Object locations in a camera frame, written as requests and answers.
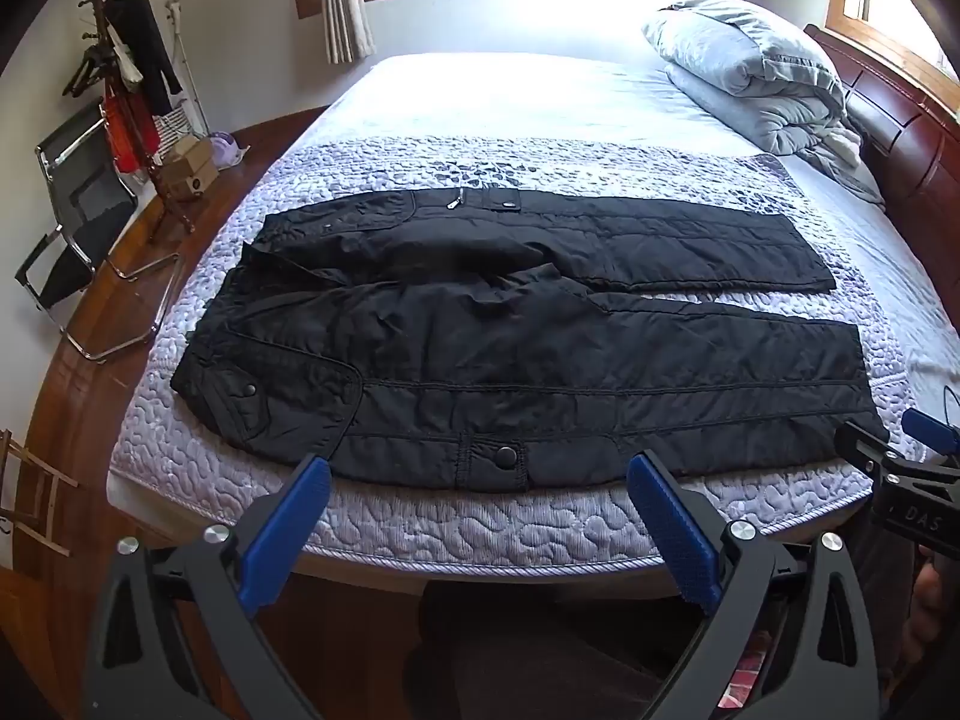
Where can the white metal rack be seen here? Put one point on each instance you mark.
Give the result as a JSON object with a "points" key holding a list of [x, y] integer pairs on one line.
{"points": [[180, 37]]}

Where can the bed with white sheet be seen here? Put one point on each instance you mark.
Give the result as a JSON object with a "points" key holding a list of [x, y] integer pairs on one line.
{"points": [[525, 97]]}

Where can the hanging black garment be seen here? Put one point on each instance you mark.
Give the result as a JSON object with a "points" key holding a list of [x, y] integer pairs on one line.
{"points": [[142, 37]]}

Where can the wooden stool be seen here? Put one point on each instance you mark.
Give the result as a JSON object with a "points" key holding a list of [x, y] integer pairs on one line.
{"points": [[50, 502]]}

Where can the white crumpled cloth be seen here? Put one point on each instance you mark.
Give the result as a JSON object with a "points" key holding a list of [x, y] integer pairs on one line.
{"points": [[844, 154]]}

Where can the narrow wooden window frame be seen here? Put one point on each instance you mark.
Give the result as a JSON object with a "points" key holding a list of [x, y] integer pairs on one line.
{"points": [[847, 22]]}

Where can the black chrome chair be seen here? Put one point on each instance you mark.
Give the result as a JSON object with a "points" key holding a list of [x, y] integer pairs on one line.
{"points": [[82, 225]]}

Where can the red patterned cloth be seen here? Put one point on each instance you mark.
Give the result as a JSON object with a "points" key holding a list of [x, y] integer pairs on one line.
{"points": [[742, 679]]}

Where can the folded grey duvet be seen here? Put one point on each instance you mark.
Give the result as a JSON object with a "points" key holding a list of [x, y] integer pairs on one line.
{"points": [[735, 60]]}

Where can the pale purple container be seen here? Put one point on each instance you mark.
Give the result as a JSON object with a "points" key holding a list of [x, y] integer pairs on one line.
{"points": [[229, 151]]}

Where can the hanging white cloth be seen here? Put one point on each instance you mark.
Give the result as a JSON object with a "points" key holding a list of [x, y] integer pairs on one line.
{"points": [[127, 64]]}

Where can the cardboard box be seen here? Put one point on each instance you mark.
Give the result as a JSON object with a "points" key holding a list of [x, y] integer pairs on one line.
{"points": [[187, 172]]}

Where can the pale pleated curtain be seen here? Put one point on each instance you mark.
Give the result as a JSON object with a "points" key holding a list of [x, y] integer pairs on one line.
{"points": [[345, 7]]}

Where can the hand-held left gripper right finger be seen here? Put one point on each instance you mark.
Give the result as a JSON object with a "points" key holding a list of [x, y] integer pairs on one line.
{"points": [[671, 532]]}

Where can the person's right hand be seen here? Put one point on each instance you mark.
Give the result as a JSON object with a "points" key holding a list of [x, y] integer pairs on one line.
{"points": [[937, 607]]}

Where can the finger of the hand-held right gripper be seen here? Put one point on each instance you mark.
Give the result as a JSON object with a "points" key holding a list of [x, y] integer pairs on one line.
{"points": [[866, 446], [930, 427]]}

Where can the dark clothes hanger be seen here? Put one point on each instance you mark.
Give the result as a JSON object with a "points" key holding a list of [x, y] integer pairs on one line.
{"points": [[86, 67]]}

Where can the black pants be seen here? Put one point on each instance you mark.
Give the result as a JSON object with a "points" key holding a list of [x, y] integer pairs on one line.
{"points": [[487, 360]]}

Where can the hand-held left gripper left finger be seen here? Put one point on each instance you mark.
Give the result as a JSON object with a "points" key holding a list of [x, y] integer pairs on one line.
{"points": [[289, 532]]}

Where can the hanging red garment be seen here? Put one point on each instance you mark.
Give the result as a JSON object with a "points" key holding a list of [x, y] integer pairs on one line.
{"points": [[124, 135]]}

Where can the dark wooden headboard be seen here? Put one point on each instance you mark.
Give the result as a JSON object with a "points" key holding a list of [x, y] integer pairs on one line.
{"points": [[900, 135]]}

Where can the lavender quilted bedspread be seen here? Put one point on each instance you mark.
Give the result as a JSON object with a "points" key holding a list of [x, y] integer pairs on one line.
{"points": [[450, 525]]}

